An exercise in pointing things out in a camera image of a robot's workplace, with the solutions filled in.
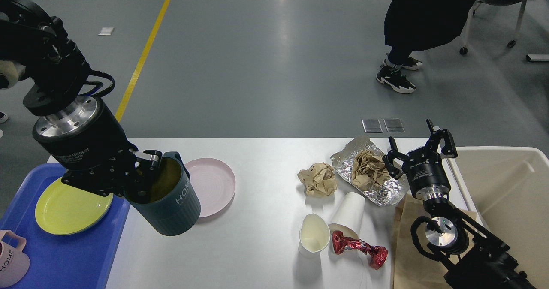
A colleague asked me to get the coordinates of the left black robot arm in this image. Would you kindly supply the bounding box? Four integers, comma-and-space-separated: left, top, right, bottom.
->
1, 0, 162, 203

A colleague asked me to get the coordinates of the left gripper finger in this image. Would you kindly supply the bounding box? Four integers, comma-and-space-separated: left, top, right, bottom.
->
129, 150, 163, 193
61, 169, 129, 197

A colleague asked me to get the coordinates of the white bar on floor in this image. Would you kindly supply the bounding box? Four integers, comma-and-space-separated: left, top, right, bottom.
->
525, 53, 549, 63

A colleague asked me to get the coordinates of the white paper on floor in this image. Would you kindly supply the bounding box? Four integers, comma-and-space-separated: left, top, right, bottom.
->
98, 27, 115, 36

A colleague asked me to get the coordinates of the yellow plate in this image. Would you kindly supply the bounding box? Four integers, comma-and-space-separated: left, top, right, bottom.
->
34, 178, 113, 235

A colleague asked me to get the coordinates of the pink mug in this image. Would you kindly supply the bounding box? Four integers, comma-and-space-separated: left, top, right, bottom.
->
0, 230, 30, 288

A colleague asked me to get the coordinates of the left metal floor plate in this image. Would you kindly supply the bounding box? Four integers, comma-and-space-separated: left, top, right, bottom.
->
361, 119, 383, 133

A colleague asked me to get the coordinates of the aluminium foil sheet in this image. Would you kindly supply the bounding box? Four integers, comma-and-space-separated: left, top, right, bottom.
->
331, 136, 410, 206

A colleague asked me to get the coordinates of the blue plastic tray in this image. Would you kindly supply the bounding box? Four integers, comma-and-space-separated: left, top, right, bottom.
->
1, 163, 130, 289

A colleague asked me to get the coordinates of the crumpled brown paper on foil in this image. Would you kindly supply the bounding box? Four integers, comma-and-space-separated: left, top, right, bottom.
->
351, 150, 391, 191

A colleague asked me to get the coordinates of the brown paper bag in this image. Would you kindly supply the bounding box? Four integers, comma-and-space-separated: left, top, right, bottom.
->
392, 193, 477, 289

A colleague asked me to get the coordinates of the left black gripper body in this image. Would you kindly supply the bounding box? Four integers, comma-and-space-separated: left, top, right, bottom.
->
33, 96, 137, 171

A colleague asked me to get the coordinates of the lying white paper cup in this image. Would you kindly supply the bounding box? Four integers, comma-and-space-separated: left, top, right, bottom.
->
328, 193, 365, 239

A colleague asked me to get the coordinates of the red foil wrapper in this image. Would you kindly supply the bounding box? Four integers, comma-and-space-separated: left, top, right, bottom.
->
331, 230, 388, 270

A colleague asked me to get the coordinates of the right metal floor plate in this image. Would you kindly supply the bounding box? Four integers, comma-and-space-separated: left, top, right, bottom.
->
383, 118, 405, 132

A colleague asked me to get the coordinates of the beige plastic bin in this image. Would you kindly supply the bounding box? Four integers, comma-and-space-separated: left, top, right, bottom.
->
449, 146, 549, 289

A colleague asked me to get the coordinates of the crumpled brown paper ball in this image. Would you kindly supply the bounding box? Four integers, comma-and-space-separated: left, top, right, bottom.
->
297, 163, 338, 197

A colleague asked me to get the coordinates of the dark teal mug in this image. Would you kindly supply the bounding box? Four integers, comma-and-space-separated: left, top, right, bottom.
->
124, 151, 201, 236

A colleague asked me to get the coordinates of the upright white paper cup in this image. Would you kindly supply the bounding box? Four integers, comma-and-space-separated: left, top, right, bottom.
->
299, 214, 331, 258

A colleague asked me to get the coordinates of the person in black coat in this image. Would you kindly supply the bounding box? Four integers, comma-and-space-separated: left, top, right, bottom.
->
376, 0, 476, 94

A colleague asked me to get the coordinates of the shoe at left edge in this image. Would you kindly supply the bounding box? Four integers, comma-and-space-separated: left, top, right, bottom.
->
0, 111, 9, 123

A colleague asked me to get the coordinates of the pink plate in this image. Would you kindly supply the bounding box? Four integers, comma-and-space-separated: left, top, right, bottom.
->
185, 158, 236, 219

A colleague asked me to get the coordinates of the metal floor plate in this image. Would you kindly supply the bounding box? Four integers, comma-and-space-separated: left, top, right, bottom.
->
361, 119, 383, 133
383, 118, 405, 132

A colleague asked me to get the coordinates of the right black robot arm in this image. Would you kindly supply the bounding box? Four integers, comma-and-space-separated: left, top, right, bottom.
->
383, 119, 533, 289

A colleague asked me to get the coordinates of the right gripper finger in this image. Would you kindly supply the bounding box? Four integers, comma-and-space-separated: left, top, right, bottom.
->
382, 136, 406, 180
425, 119, 458, 159

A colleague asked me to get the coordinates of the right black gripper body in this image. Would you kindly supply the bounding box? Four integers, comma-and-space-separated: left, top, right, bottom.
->
402, 147, 451, 199

